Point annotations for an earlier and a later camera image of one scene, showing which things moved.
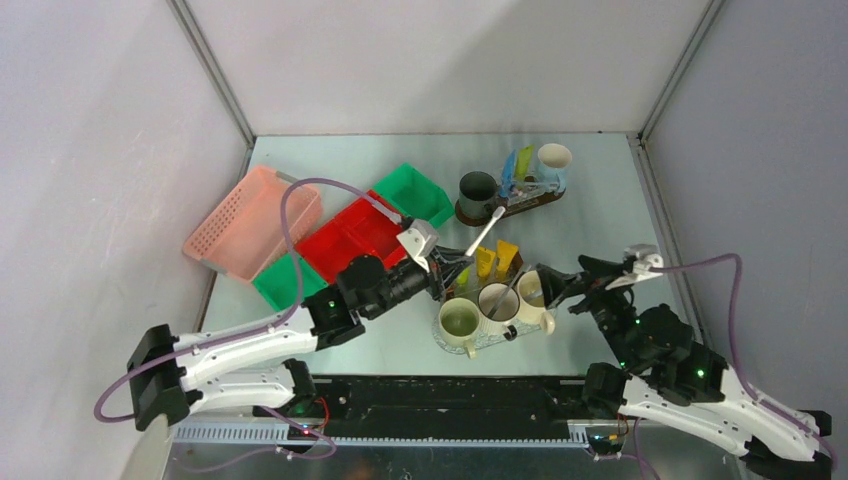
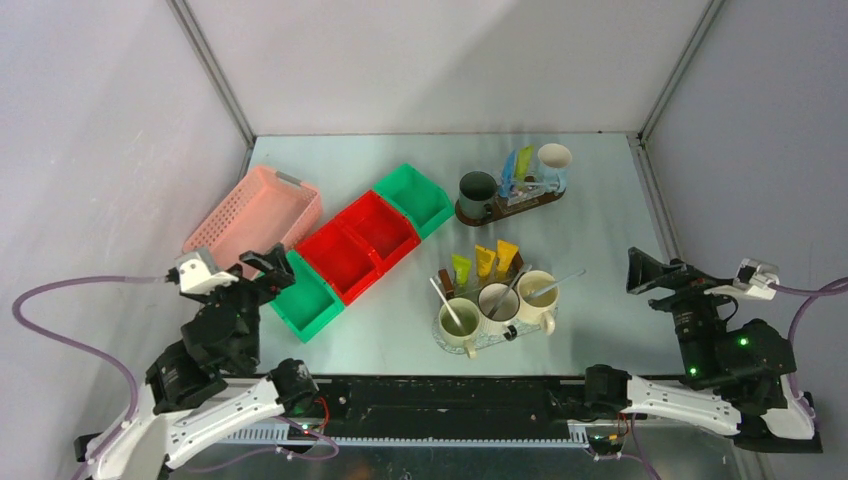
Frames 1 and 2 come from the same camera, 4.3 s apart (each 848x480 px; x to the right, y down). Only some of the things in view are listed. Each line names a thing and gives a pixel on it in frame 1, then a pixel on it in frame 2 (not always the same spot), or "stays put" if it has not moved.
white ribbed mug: (504, 320) stays put
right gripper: (598, 275) to (644, 271)
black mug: (477, 193) stays put
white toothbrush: (497, 214) to (447, 303)
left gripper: (451, 263) to (277, 273)
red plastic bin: (360, 229) stays put
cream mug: (530, 302) stays put
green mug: (460, 320) stays put
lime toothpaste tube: (463, 276) stays put
